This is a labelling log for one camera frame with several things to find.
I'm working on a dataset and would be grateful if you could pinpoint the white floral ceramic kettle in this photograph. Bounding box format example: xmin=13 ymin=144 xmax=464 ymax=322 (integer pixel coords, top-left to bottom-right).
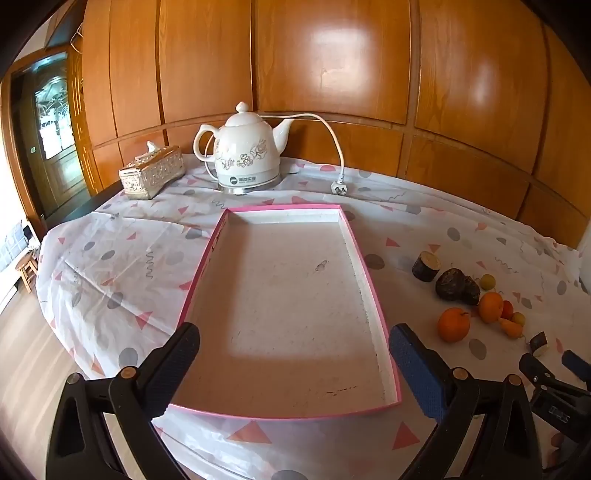
xmin=193 ymin=100 xmax=296 ymax=183

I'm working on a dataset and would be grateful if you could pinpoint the white power cord with plug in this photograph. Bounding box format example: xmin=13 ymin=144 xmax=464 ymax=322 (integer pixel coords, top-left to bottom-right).
xmin=202 ymin=112 xmax=350 ymax=198

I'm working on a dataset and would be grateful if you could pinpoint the small wooden stool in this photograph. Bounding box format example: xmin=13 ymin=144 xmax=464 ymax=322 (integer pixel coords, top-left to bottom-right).
xmin=17 ymin=258 xmax=38 ymax=294

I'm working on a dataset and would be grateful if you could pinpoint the large orange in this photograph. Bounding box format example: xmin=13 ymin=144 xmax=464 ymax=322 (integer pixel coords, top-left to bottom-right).
xmin=438 ymin=308 xmax=471 ymax=343
xmin=478 ymin=292 xmax=504 ymax=324

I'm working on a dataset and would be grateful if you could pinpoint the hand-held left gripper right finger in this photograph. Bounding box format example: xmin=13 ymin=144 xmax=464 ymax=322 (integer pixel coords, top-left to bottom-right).
xmin=389 ymin=323 xmax=546 ymax=480

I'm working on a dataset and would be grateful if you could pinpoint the white patterned tablecloth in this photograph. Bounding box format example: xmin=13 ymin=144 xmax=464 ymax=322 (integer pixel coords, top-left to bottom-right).
xmin=37 ymin=154 xmax=591 ymax=480

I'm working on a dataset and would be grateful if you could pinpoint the pink-edged shallow cardboard tray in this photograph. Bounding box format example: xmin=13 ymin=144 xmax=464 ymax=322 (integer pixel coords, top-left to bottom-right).
xmin=168 ymin=204 xmax=402 ymax=421

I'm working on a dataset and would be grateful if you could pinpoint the dark round fruit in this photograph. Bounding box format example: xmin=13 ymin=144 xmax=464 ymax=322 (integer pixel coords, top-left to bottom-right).
xmin=435 ymin=268 xmax=468 ymax=302

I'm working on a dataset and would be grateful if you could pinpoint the silver kettle base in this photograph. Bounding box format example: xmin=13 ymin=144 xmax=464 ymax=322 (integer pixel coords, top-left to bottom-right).
xmin=217 ymin=172 xmax=283 ymax=196

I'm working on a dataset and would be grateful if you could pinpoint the wooden door with glass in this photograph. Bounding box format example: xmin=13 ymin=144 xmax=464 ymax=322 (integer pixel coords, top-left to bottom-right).
xmin=9 ymin=51 xmax=90 ymax=222

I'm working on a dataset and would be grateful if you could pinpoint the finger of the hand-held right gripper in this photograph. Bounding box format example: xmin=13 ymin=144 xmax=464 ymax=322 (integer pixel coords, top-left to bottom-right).
xmin=519 ymin=353 xmax=558 ymax=387
xmin=562 ymin=350 xmax=591 ymax=385

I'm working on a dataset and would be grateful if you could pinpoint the ornate silver tissue box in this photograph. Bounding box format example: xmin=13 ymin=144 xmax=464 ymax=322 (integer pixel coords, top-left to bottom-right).
xmin=119 ymin=145 xmax=184 ymax=200

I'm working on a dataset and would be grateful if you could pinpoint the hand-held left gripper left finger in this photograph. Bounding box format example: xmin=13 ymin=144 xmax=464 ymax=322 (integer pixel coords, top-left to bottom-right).
xmin=45 ymin=322 xmax=201 ymax=480

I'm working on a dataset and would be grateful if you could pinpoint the plaid bedding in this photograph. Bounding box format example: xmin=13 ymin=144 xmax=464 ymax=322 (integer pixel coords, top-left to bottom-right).
xmin=0 ymin=222 xmax=27 ymax=269

